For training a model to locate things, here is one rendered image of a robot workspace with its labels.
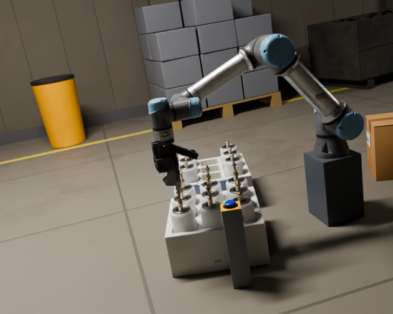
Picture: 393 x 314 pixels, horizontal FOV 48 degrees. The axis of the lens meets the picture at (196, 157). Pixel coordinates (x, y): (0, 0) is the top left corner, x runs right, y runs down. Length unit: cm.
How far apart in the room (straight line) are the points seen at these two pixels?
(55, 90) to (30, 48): 94
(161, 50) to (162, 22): 48
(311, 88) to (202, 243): 72
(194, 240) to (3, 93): 374
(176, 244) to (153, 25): 302
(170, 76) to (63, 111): 104
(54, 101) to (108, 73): 101
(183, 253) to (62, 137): 278
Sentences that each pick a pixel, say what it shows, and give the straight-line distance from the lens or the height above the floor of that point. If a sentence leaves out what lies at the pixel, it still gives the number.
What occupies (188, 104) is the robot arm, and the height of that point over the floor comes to 66.
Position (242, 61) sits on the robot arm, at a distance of 178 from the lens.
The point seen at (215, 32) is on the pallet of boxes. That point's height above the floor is 81.
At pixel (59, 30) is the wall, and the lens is 507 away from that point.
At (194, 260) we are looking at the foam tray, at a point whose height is 6.
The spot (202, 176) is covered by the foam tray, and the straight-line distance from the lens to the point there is 233.
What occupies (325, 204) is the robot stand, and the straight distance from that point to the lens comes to 201.
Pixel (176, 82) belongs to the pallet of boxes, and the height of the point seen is 43.
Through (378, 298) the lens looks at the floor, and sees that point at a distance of 163.
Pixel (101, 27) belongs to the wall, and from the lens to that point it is 507.
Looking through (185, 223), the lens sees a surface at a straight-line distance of 174.
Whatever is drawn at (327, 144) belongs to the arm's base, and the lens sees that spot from 197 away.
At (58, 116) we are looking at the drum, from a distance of 431.
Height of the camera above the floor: 96
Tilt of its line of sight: 17 degrees down
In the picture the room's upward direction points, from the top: 10 degrees counter-clockwise
